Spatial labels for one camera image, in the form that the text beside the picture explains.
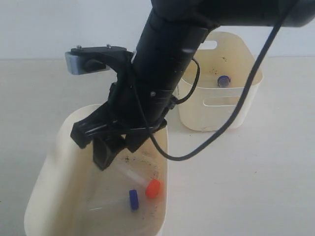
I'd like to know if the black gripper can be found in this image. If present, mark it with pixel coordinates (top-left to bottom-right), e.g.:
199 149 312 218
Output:
70 53 167 171

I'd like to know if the orange-capped clear tube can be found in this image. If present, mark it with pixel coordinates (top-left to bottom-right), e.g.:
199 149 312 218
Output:
114 160 162 199

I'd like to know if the blue-capped clear tube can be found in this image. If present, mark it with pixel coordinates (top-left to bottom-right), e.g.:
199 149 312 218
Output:
217 75 231 88
83 189 139 212

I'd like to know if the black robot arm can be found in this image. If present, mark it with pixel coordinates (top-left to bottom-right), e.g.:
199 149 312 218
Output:
65 0 315 170

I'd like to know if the black cable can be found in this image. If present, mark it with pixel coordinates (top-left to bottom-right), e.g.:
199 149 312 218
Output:
125 0 300 163

